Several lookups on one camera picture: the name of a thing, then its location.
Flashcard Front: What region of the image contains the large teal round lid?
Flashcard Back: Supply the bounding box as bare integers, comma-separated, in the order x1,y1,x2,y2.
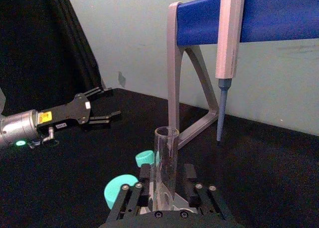
103,174,139,210

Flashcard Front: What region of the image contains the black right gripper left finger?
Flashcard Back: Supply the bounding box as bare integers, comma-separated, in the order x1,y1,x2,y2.
107,162,155,221

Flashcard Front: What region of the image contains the dark cable with silver plug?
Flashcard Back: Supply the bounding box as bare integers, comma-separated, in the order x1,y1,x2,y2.
28,127,60,149

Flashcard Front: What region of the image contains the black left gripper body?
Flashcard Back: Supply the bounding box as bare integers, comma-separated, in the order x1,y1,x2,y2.
36,93,92,141

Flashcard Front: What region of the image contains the grey pipette with blue tip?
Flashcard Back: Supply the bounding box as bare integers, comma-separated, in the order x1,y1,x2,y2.
214,0,246,147

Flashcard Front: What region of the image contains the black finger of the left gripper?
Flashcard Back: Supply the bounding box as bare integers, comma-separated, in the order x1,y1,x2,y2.
80,110,122,132
83,87,114,102

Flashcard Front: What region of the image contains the clear plastic tube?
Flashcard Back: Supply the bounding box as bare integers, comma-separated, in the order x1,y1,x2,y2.
154,126,180,212

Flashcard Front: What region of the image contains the black backdrop curtain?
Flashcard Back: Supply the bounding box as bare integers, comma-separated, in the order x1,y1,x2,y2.
0,0,106,117

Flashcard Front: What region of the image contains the grey and blue pipette stand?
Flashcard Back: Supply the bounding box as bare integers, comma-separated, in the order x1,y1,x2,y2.
167,0,319,150

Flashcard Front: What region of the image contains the black table cloth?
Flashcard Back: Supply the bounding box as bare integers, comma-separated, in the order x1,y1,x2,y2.
0,88,319,228

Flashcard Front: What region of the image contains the grey tube base plate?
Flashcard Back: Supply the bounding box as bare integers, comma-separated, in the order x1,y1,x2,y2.
147,192,197,215

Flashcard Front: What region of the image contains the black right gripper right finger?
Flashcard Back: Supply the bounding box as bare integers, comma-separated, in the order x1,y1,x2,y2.
183,163,236,222

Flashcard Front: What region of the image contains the small teal screw cap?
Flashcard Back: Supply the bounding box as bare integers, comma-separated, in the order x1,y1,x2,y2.
135,150,160,168

